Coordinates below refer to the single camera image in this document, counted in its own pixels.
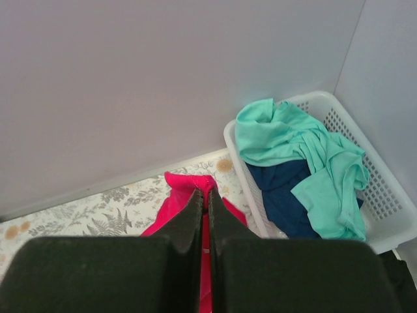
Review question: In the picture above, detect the red t shirt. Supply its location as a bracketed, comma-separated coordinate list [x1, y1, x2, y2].
[138, 173, 256, 312]

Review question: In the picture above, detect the floral patterned mat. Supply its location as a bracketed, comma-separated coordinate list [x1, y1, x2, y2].
[1, 150, 260, 275]

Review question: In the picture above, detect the white plastic basket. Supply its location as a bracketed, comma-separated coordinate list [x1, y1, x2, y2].
[223, 91, 416, 254]

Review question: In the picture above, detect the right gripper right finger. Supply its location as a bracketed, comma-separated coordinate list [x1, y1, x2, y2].
[208, 191, 401, 312]

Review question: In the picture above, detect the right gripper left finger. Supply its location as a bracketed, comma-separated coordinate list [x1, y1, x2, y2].
[1, 190, 203, 312]

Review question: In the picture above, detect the teal t shirt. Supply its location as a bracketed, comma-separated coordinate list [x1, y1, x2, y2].
[234, 97, 371, 242]

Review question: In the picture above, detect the dark blue t shirt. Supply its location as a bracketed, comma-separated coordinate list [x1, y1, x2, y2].
[248, 160, 366, 241]

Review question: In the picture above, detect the black cloth right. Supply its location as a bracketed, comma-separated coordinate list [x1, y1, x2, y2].
[379, 251, 417, 313]

